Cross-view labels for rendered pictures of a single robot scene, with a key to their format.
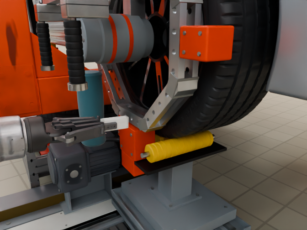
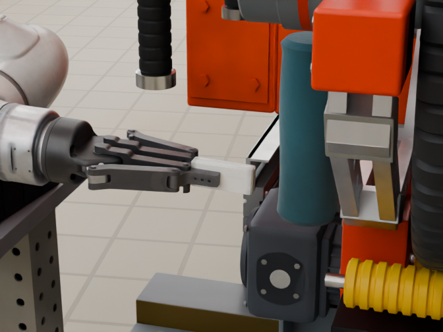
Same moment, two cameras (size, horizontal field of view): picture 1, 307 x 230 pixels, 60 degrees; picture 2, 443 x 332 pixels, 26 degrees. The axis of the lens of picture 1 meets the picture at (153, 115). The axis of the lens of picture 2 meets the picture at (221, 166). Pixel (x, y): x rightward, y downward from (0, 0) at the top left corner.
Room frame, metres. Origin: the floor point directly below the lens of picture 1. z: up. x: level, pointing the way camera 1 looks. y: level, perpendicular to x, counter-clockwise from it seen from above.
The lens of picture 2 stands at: (-0.04, -0.62, 1.05)
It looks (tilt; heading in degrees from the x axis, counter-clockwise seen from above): 22 degrees down; 47
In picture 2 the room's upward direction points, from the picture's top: straight up
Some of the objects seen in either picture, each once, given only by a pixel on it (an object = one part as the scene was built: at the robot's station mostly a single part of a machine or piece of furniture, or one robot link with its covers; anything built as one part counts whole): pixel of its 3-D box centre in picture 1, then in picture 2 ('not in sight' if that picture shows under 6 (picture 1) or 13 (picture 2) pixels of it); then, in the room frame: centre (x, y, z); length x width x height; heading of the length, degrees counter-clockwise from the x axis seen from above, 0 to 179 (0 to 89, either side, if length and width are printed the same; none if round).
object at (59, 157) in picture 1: (99, 169); (370, 296); (1.10, 0.25, 0.26); 0.42 x 0.18 x 0.35; 121
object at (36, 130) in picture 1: (47, 132); (89, 154); (0.54, 0.23, 0.66); 0.09 x 0.08 x 0.07; 121
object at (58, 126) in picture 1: (80, 130); (142, 167); (0.56, 0.17, 0.66); 0.11 x 0.01 x 0.04; 120
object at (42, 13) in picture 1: (50, 12); not in sight; (0.89, 0.32, 0.93); 0.09 x 0.05 x 0.05; 121
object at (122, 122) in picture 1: (115, 123); (221, 176); (0.62, 0.09, 0.66); 0.07 x 0.01 x 0.03; 121
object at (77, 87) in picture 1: (75, 54); (154, 14); (0.59, 0.17, 0.83); 0.04 x 0.04 x 0.16
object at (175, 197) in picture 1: (175, 174); not in sight; (0.95, -0.09, 0.32); 0.40 x 0.30 x 0.28; 31
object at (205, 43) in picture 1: (205, 42); (362, 40); (0.59, -0.11, 0.85); 0.09 x 0.08 x 0.07; 31
